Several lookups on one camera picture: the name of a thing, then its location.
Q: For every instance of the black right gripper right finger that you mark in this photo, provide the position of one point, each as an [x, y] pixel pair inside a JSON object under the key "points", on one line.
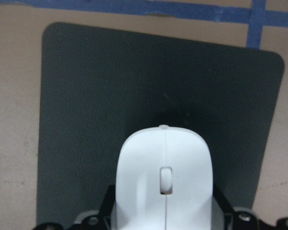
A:
{"points": [[223, 203]]}

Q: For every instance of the black mousepad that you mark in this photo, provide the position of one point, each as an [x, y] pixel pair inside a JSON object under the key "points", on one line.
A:
{"points": [[98, 86]]}

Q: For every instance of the white computer mouse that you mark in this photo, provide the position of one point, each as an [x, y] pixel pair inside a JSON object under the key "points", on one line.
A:
{"points": [[164, 181]]}

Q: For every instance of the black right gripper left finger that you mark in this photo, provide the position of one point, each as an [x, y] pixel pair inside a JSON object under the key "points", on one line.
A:
{"points": [[108, 201]]}

